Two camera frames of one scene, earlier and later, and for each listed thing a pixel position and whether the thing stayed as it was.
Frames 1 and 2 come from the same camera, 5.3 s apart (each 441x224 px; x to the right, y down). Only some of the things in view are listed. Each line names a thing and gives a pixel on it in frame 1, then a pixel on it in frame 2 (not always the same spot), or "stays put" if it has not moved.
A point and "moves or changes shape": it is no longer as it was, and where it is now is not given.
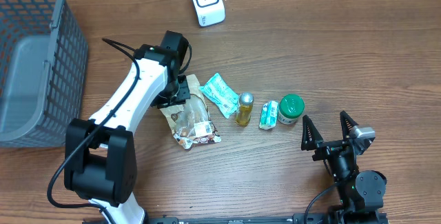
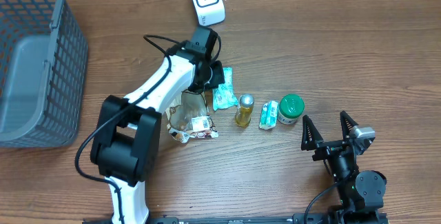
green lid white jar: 291,107 stays put
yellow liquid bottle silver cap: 245,103 stays put
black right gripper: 333,147 stays put
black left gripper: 185,96 to 218,67
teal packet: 221,96 moves or changes shape
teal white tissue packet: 269,115 stays put
